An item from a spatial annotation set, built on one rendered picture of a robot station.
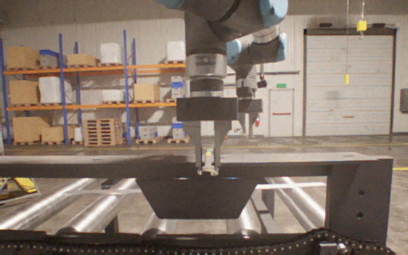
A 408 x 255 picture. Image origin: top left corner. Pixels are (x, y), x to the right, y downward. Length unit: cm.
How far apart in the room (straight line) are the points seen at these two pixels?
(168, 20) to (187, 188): 1014
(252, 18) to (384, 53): 1227
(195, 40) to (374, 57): 1195
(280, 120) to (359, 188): 939
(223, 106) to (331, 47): 1089
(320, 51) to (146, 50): 789
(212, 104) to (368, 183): 48
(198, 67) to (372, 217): 61
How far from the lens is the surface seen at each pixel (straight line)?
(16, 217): 109
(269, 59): 77
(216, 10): 33
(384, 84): 1242
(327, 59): 1106
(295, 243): 62
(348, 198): 69
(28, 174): 80
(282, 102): 1004
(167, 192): 61
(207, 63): 43
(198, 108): 44
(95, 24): 1166
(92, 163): 58
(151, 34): 1051
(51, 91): 1048
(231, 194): 60
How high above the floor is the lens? 129
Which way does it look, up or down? 5 degrees down
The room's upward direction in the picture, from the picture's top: 1 degrees counter-clockwise
